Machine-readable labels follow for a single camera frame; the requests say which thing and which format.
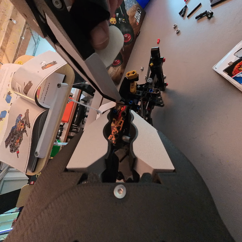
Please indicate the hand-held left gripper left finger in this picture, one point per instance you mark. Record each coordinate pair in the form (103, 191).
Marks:
(88, 147)

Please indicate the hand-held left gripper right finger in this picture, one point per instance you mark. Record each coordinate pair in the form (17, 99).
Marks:
(151, 149)

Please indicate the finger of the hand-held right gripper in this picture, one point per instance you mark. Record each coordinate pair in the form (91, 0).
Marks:
(102, 79)
(74, 69)

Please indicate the brick-built toy truck model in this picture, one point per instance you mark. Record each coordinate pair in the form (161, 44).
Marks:
(151, 90)

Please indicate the person's right hand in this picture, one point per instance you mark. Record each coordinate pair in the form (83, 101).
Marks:
(100, 37)

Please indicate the printed paper sheet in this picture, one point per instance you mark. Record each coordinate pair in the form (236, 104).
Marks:
(51, 88)

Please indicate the green box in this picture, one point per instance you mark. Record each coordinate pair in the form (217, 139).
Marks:
(55, 150)

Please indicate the orange box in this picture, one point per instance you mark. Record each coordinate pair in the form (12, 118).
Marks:
(67, 113)

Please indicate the toy truck set box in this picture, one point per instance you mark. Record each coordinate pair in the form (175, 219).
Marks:
(132, 22)

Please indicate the instruction booklet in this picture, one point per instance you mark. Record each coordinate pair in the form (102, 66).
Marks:
(17, 122)

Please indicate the sticker sheet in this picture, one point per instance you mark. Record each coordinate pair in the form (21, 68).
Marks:
(230, 66)

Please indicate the scattered small brick pieces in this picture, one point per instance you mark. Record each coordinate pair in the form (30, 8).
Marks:
(200, 14)

